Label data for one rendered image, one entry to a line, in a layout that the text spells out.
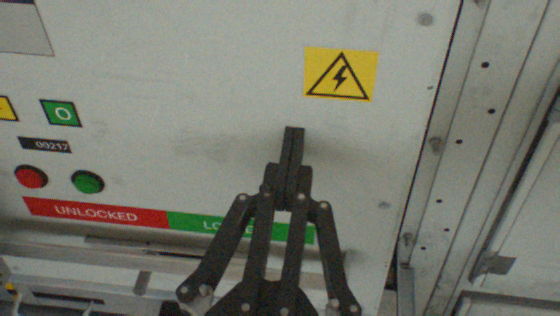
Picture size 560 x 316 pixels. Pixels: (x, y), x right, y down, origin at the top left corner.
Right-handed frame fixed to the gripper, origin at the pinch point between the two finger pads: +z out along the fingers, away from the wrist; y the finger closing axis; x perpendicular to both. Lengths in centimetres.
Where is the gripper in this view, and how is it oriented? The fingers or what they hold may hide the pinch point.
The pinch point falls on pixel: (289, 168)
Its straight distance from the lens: 47.4
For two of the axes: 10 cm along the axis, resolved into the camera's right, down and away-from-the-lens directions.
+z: 1.2, -7.4, 6.6
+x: 0.0, -6.6, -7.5
